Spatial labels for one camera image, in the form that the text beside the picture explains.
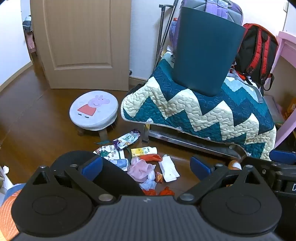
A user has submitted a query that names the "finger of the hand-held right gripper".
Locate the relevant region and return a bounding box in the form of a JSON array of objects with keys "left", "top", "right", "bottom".
[{"left": 269, "top": 149, "right": 296, "bottom": 164}]

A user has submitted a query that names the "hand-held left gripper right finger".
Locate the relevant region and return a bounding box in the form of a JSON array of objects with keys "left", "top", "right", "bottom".
[{"left": 177, "top": 156, "right": 273, "bottom": 205}]

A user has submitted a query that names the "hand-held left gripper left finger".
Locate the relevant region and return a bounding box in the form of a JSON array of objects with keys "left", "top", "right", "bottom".
[{"left": 25, "top": 156, "right": 117, "bottom": 205}]

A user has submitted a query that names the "green white snack bag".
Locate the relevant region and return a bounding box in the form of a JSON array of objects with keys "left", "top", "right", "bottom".
[{"left": 93, "top": 145, "right": 125, "bottom": 161}]

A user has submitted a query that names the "purple white snack wrapper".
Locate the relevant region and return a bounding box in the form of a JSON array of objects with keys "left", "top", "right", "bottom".
[{"left": 112, "top": 130, "right": 141, "bottom": 150}]

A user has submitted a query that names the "dark teal bin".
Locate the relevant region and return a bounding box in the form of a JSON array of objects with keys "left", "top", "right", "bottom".
[{"left": 173, "top": 6, "right": 247, "bottom": 97}]

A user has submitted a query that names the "blue white packet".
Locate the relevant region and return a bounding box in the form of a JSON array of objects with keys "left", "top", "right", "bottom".
[{"left": 113, "top": 158, "right": 129, "bottom": 171}]

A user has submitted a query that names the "orange toy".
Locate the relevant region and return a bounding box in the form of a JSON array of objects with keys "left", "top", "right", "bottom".
[{"left": 228, "top": 160, "right": 242, "bottom": 171}]

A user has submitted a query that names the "pink plastic bag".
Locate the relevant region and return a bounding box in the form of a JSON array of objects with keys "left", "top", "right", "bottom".
[{"left": 127, "top": 156, "right": 156, "bottom": 182}]

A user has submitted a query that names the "red flat wrapper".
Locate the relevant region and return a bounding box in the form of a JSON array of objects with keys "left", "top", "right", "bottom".
[{"left": 139, "top": 154, "right": 162, "bottom": 162}]

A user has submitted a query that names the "round stool with pig print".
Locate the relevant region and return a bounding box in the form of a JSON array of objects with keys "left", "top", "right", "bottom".
[{"left": 69, "top": 91, "right": 119, "bottom": 139}]

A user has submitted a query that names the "yellow drink bottle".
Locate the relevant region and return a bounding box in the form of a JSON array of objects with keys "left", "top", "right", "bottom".
[{"left": 131, "top": 146, "right": 158, "bottom": 158}]

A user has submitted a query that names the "white crumpled plastic bag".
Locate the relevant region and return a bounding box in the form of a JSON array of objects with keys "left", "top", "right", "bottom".
[{"left": 139, "top": 171, "right": 158, "bottom": 191}]

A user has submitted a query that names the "teal cream zigzag quilted blanket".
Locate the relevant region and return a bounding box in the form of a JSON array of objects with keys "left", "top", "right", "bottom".
[{"left": 121, "top": 52, "right": 277, "bottom": 161}]

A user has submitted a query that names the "orange cloth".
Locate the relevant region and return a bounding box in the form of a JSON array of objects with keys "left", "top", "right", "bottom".
[{"left": 0, "top": 183, "right": 26, "bottom": 240}]

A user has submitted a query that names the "red black backpack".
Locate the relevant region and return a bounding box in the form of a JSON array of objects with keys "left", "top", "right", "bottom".
[{"left": 235, "top": 23, "right": 279, "bottom": 91}]

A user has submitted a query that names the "pink desk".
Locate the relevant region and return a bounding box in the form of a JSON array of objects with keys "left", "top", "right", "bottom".
[{"left": 269, "top": 31, "right": 296, "bottom": 151}]

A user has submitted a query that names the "beige wooden door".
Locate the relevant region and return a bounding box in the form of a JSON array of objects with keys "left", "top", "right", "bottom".
[{"left": 30, "top": 0, "right": 132, "bottom": 91}]

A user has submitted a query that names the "dark hanging cloth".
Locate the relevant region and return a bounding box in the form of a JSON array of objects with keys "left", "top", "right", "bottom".
[{"left": 22, "top": 15, "right": 37, "bottom": 55}]

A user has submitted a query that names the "black walking stick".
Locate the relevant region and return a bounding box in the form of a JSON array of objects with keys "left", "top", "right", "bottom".
[{"left": 159, "top": 0, "right": 179, "bottom": 58}]

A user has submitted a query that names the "purple grey backpack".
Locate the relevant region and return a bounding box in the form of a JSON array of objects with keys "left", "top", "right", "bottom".
[{"left": 169, "top": 0, "right": 243, "bottom": 56}]

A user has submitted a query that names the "metal bench frame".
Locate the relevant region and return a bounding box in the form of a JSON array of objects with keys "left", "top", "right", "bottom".
[{"left": 143, "top": 124, "right": 245, "bottom": 160}]

